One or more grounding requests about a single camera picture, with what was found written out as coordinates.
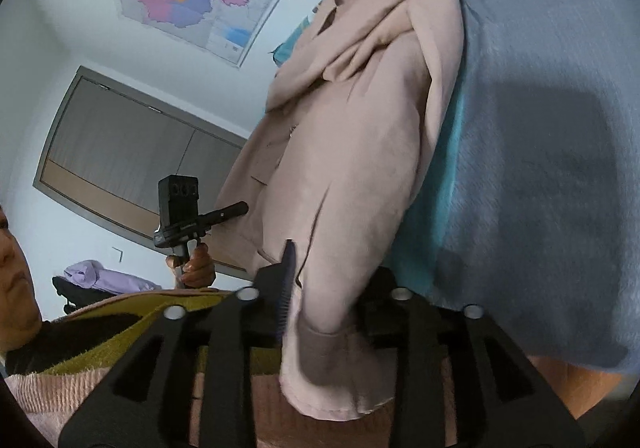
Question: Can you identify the grey-blue blanket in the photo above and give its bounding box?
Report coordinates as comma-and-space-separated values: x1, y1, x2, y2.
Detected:
410, 0, 640, 374

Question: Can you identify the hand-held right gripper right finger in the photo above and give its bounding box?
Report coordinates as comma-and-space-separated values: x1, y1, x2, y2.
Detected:
357, 268, 586, 448

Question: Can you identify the person's left hand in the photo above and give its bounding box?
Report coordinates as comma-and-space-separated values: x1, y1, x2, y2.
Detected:
166, 243, 217, 289

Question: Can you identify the pink zip jacket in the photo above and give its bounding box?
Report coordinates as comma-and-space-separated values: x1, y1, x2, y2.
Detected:
212, 0, 468, 421

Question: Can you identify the black chair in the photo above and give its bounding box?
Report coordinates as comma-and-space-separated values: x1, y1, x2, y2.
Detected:
52, 276, 116, 316

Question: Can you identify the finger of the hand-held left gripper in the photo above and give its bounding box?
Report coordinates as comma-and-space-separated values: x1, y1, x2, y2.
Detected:
199, 201, 249, 229

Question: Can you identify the person's torso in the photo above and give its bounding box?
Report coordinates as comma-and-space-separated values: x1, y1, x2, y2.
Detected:
0, 288, 401, 448

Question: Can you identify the person's head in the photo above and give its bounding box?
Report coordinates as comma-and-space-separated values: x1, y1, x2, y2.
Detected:
0, 205, 44, 354

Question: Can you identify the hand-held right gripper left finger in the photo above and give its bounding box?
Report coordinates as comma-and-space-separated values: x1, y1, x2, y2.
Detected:
59, 239, 301, 448

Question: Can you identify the purple cloth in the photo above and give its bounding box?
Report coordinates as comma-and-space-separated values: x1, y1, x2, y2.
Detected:
64, 259, 163, 299

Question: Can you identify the grey window with wooden frame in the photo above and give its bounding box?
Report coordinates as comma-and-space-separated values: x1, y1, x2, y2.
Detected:
32, 66, 251, 279

